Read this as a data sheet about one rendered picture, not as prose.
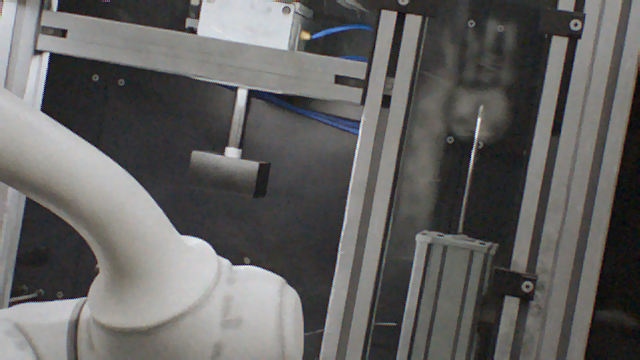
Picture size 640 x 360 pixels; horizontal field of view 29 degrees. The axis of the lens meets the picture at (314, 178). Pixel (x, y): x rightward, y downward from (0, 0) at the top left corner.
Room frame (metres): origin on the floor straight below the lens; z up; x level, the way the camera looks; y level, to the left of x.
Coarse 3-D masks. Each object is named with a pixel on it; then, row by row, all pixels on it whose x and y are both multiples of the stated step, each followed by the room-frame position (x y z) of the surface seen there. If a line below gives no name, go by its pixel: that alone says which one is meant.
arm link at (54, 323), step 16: (32, 304) 0.98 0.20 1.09; (48, 304) 0.97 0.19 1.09; (64, 304) 0.96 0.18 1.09; (80, 304) 0.96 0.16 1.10; (0, 320) 0.95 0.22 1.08; (16, 320) 0.94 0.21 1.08; (32, 320) 0.95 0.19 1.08; (48, 320) 0.95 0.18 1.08; (64, 320) 0.94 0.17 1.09; (0, 336) 0.92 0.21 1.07; (16, 336) 0.93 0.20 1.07; (32, 336) 0.94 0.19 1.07; (48, 336) 0.94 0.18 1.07; (64, 336) 0.93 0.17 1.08; (0, 352) 0.91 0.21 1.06; (16, 352) 0.92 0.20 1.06; (32, 352) 0.93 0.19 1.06; (48, 352) 0.93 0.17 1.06; (64, 352) 0.93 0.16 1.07
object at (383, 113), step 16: (16, 16) 1.37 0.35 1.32; (16, 32) 1.37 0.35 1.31; (16, 48) 1.37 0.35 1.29; (384, 112) 1.29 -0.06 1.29; (384, 128) 1.29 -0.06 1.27; (368, 176) 1.29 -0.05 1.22; (368, 192) 1.29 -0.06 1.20; (16, 208) 1.39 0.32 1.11; (368, 208) 1.29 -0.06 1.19; (368, 224) 1.29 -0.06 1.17; (352, 272) 1.29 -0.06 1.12; (352, 288) 1.29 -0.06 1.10; (0, 304) 1.39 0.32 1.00; (352, 304) 1.29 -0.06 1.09
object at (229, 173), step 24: (240, 96) 1.53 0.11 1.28; (240, 120) 1.53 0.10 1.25; (240, 144) 1.53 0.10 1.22; (192, 168) 1.51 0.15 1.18; (216, 168) 1.51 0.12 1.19; (240, 168) 1.50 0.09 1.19; (264, 168) 1.53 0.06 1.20; (216, 192) 1.51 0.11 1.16; (240, 192) 1.50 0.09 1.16; (264, 192) 1.55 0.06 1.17
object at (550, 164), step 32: (576, 0) 1.26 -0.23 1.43; (576, 64) 1.26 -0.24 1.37; (256, 96) 1.72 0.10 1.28; (544, 96) 1.26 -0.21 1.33; (576, 96) 1.25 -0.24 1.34; (352, 128) 1.71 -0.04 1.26; (544, 128) 1.26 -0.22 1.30; (576, 128) 1.25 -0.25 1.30; (544, 160) 1.26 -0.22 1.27; (544, 192) 1.26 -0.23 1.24; (544, 224) 1.26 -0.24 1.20; (512, 256) 1.26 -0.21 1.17; (544, 256) 1.25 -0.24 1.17; (544, 288) 1.25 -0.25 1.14; (512, 320) 1.26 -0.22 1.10; (512, 352) 1.26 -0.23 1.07
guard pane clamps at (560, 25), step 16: (368, 0) 1.29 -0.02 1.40; (384, 0) 1.29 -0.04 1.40; (400, 0) 1.29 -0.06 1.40; (416, 0) 1.29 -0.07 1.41; (432, 0) 1.28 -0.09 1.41; (432, 16) 1.28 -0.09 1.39; (544, 16) 1.26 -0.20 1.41; (560, 16) 1.26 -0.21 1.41; (576, 16) 1.25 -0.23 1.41; (544, 32) 1.26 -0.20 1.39; (560, 32) 1.26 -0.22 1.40; (576, 32) 1.25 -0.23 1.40; (496, 272) 1.26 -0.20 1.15; (512, 272) 1.26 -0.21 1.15; (496, 288) 1.26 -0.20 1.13; (512, 288) 1.26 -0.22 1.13; (528, 288) 1.25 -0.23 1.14
